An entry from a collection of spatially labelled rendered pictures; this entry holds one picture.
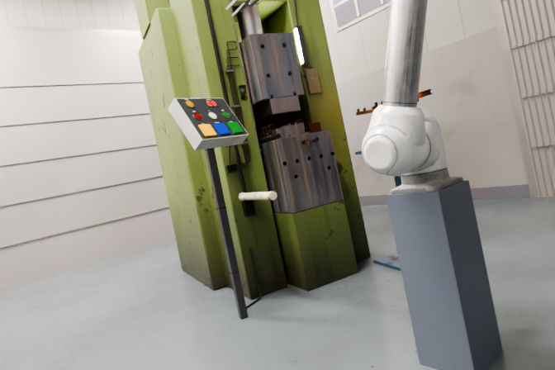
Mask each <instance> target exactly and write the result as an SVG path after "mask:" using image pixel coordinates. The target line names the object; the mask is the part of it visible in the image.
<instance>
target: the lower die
mask: <svg viewBox="0 0 555 370"><path fill-rule="evenodd" d="M304 132H305V127H304V123H303V122H302V123H296V122H295V125H293V126H291V123H289V124H286V125H284V126H280V127H278V128H276V129H273V130H271V135H276V134H280V135H281V138H287V137H291V136H296V135H301V133H304ZM289 135H290V136H289ZM281 138H279V139H281Z"/></svg>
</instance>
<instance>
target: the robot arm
mask: <svg viewBox="0 0 555 370"><path fill-rule="evenodd" d="M230 1H231V3H230V4H229V5H228V7H227V8H226V10H228V9H229V8H230V7H231V6H232V5H233V3H234V2H235V1H236V0H230ZM250 1H251V0H247V1H246V3H244V2H243V3H242V4H241V5H240V6H239V8H238V9H237V10H236V11H235V12H234V13H233V14H232V15H231V16H234V15H235V14H236V13H237V12H238V11H240V12H242V11H243V10H244V9H245V8H246V7H249V8H251V7H253V6H254V5H255V4H256V3H257V2H259V1H260V0H255V1H253V2H252V3H251V4H249V3H250ZM427 4H428V0H391V12H390V22H389V32H388V42H387V61H386V70H385V80H384V90H383V100H382V105H379V106H378V107H377V108H376V109H375V110H374V111H373V113H372V118H371V121H370V125H369V127H368V132H367V134H366V135H365V136H364V138H363V145H362V154H363V159H364V161H365V163H366V165H367V166H368V167H369V168H370V169H371V170H373V171H374V172H376V173H380V174H383V175H387V176H392V177H395V176H401V185H400V186H399V187H395V188H393V189H392V190H391V194H398V193H408V192H434V191H438V190H441V189H442V188H444V187H448V186H450V185H453V184H455V183H459V182H462V181H463V177H452V176H449V173H448V168H447V163H446V154H445V149H444V141H443V137H442V134H441V130H440V127H439V123H438V122H437V120H436V118H435V117H434V115H433V114H432V113H431V112H430V111H429V110H427V109H426V108H424V107H418V106H417V102H418V94H419V85H420V70H421V61H422V53H423V45H424V37H425V21H426V12H427Z"/></svg>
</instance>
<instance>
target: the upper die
mask: <svg viewBox="0 0 555 370"><path fill-rule="evenodd" d="M300 110H301V108H300V103H299V99H298V96H290V97H278V98H271V99H268V100H267V101H265V102H263V103H261V104H259V105H257V106H256V107H253V112H254V119H255V124H259V123H262V122H264V121H267V120H269V119H271V118H274V117H275V116H280V115H286V114H288V115H291V114H292V113H295V112H297V111H300Z"/></svg>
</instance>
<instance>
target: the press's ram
mask: <svg viewBox="0 0 555 370"><path fill-rule="evenodd" d="M240 50H241V54H242V59H243V63H244V71H245V75H246V79H247V84H248V88H249V95H250V100H251V103H252V107H256V106H257V105H259V104H261V103H263V102H265V101H267V100H268V99H271V98H278V97H290V96H298V97H300V96H302V95H304V90H303V86H302V81H301V74H300V70H299V65H298V61H297V56H296V49H295V45H294V40H293V36H292V33H291V32H284V33H267V34H249V35H247V36H246V37H245V38H244V39H243V40H242V41H241V42H240Z"/></svg>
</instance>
